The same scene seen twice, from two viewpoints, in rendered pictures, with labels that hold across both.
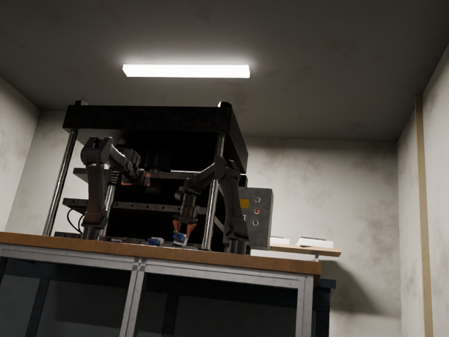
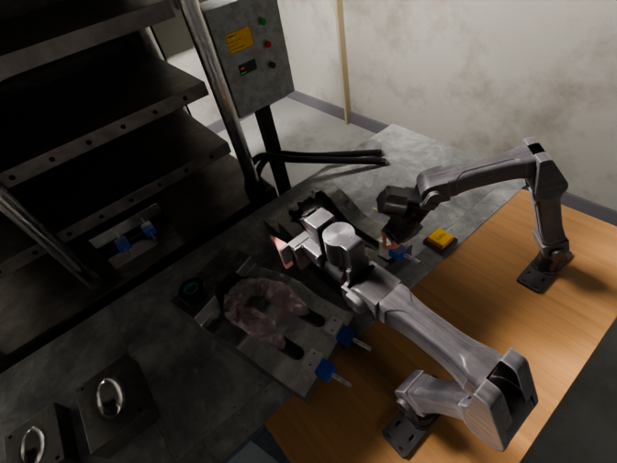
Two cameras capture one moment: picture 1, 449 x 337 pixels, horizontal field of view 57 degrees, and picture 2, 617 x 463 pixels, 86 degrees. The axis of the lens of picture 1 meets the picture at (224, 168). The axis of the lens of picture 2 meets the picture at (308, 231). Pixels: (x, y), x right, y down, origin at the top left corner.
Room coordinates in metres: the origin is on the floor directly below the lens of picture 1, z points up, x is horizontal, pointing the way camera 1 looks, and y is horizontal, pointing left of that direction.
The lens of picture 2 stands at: (1.64, 0.76, 1.72)
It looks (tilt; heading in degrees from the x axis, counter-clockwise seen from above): 46 degrees down; 318
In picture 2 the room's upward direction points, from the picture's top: 14 degrees counter-clockwise
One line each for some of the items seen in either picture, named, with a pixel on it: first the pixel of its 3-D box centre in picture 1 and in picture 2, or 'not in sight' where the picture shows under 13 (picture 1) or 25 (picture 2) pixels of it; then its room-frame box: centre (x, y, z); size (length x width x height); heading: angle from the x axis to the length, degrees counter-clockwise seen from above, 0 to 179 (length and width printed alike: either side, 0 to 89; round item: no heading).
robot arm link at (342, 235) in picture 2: (125, 160); (353, 265); (1.86, 0.47, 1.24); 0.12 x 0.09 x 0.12; 168
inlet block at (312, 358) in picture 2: not in sight; (329, 372); (1.91, 0.56, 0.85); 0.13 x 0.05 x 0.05; 4
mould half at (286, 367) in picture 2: not in sight; (261, 312); (2.18, 0.53, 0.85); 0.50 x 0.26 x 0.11; 4
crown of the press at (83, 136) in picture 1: (159, 158); not in sight; (3.18, 0.53, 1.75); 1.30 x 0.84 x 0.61; 77
